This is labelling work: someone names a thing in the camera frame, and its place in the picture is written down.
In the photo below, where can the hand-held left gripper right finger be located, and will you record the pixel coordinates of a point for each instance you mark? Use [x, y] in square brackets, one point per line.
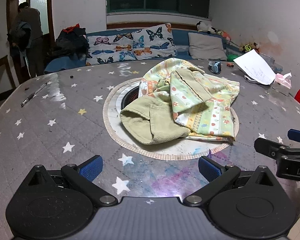
[210, 169]

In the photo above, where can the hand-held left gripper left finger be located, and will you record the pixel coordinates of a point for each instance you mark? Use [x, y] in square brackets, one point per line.
[91, 168]

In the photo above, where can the patterned children's shirt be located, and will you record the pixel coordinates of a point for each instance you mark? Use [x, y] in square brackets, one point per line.
[210, 110]

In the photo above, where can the pile of dark clothes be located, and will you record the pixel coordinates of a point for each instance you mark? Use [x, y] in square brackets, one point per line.
[70, 42]

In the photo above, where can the grey star-print table cover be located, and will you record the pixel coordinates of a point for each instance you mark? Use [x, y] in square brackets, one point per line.
[52, 135]

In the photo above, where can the pink tissue pack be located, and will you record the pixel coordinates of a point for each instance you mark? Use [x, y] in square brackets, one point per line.
[281, 82]

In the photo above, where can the white paper sheet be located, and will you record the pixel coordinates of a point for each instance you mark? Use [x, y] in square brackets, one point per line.
[255, 67]

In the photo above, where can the round built-in table heater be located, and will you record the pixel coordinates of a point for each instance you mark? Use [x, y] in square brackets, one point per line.
[130, 96]

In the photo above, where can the small orange object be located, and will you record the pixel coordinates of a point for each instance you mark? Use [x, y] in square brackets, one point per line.
[230, 64]

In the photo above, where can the pen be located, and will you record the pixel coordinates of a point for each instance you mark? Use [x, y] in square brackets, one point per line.
[35, 94]

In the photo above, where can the yellow green toy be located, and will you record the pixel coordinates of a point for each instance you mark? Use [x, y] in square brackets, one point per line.
[247, 48]

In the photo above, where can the grey pillow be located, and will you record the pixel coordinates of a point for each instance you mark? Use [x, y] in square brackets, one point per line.
[206, 46]

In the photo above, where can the butterfly print pillow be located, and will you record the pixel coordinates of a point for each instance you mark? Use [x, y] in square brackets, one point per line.
[130, 45]

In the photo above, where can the blue sofa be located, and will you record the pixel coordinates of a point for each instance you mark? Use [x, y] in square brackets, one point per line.
[181, 40]

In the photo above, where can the black and white plush toy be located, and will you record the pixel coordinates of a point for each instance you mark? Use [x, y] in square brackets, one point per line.
[205, 27]

